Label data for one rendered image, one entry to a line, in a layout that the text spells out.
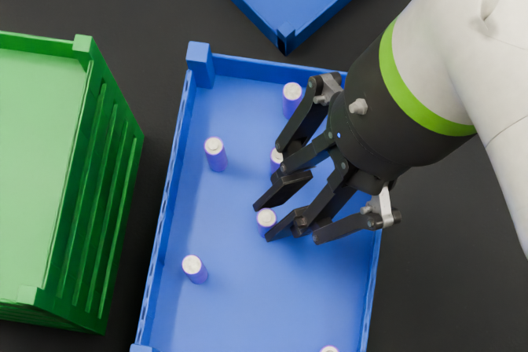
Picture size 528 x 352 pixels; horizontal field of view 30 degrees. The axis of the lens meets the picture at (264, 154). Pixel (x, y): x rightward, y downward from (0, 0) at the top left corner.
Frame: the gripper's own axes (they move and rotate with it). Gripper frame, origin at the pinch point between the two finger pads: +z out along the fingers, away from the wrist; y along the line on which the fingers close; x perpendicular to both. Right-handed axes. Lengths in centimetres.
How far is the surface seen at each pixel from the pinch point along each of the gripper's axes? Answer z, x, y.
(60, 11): 59, -8, 53
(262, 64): 1.8, -4.1, 14.4
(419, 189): 42, -45, 7
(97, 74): 25.3, 2.8, 26.9
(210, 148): 3.5, 3.3, 8.0
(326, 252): 6.5, -5.6, -3.8
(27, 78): 30.7, 9.1, 30.4
